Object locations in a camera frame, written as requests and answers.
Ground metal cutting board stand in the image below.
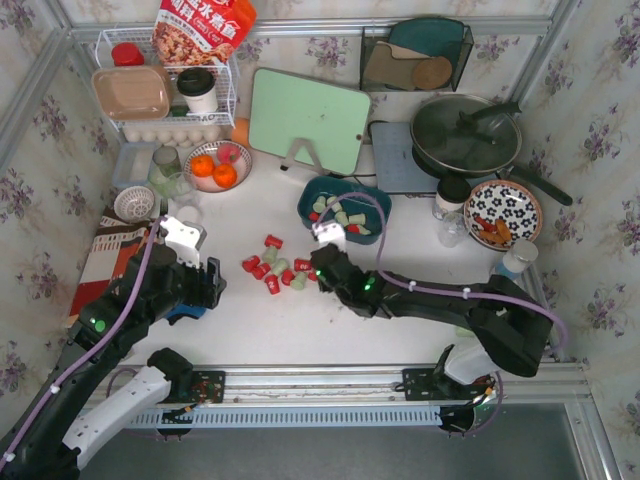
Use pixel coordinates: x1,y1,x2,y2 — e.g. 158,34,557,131
280,138,326,183

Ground egg tray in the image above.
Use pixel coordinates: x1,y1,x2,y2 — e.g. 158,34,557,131
122,125,226,148

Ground orange fruit right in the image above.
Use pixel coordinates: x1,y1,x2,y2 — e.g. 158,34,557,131
212,164,238,189

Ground orange fruit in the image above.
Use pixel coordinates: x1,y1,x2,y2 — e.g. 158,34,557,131
190,154,215,178
212,164,238,189

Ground red capsule top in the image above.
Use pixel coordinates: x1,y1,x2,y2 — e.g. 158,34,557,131
264,234,283,249

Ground paper coffee cup black lid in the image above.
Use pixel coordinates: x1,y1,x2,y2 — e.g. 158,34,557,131
432,176,472,220

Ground red apple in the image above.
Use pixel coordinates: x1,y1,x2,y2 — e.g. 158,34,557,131
216,142,242,164

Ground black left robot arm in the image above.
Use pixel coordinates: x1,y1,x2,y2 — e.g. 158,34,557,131
1,216,226,479

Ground clear plastic cup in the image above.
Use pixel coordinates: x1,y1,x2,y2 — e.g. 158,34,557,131
438,212,469,248

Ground teal plastic storage basket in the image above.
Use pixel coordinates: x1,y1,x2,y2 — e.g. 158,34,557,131
297,176,392,245

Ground white bottle blue label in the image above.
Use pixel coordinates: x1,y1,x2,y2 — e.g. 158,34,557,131
493,239,539,280

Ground carrot pieces on plate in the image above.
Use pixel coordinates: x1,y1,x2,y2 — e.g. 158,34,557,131
473,216,512,246

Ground green capsule bottom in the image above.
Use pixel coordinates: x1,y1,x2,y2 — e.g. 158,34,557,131
348,213,366,225

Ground grey induction cooker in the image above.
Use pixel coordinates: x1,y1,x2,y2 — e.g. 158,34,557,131
368,121,438,195

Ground fruit bowl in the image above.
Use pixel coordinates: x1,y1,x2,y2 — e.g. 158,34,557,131
183,140,252,193

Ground orange sponge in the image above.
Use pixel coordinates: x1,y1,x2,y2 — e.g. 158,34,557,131
231,118,250,148

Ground blue cloth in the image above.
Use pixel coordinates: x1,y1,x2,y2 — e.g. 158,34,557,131
165,304,208,326

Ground black frying pan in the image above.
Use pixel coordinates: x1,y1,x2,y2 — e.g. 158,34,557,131
410,94,574,207

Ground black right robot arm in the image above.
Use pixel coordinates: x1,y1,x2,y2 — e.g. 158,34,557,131
311,221,553,385

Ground green glass jar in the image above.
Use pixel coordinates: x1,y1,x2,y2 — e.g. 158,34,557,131
148,146,182,198

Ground orange fruit left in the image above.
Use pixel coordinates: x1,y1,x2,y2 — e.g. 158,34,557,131
190,154,215,178

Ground green cutting board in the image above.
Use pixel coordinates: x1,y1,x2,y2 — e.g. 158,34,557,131
248,68,371,175

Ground small white basket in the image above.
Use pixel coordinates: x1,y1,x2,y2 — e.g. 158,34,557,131
114,186,155,222

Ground striped red placemat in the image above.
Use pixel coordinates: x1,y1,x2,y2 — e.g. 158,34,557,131
67,207,152,327

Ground clear storage box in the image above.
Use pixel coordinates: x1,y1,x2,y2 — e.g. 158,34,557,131
112,142,158,190

